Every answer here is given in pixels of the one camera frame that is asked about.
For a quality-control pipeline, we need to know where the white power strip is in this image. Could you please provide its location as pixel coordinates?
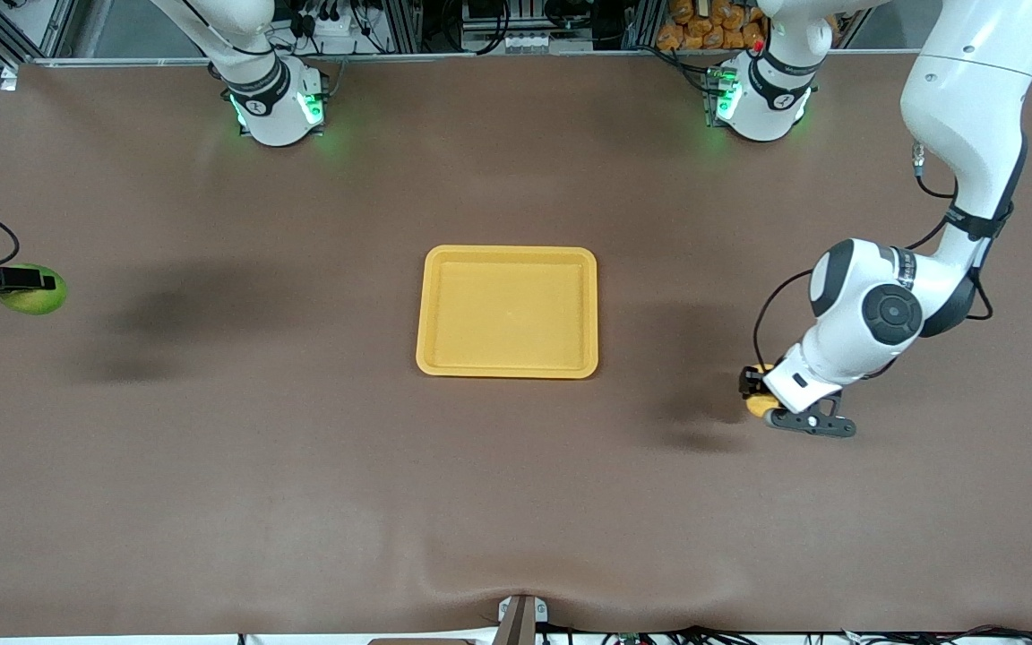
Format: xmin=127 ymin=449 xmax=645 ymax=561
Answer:
xmin=299 ymin=7 xmax=365 ymax=39

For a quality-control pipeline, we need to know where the grey connector block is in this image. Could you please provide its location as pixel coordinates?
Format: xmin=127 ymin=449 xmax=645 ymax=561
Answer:
xmin=500 ymin=31 xmax=568 ymax=52

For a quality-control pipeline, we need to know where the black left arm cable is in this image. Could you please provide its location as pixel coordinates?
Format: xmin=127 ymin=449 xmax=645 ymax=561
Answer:
xmin=752 ymin=143 xmax=994 ymax=370

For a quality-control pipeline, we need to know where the crate of orange items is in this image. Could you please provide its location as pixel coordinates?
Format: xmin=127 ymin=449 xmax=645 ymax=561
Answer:
xmin=657 ymin=0 xmax=770 ymax=51

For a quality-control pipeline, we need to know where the brown table mat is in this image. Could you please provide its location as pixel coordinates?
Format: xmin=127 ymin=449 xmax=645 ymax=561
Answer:
xmin=0 ymin=56 xmax=1032 ymax=637

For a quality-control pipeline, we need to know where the yellow potato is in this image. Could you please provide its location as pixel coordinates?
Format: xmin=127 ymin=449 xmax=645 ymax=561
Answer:
xmin=745 ymin=365 xmax=782 ymax=420

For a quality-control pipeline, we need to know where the green apple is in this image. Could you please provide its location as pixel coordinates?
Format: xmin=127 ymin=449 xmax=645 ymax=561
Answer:
xmin=0 ymin=263 xmax=68 ymax=317

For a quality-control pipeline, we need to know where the yellow plastic tray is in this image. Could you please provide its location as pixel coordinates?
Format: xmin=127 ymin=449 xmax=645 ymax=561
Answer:
xmin=416 ymin=245 xmax=599 ymax=380

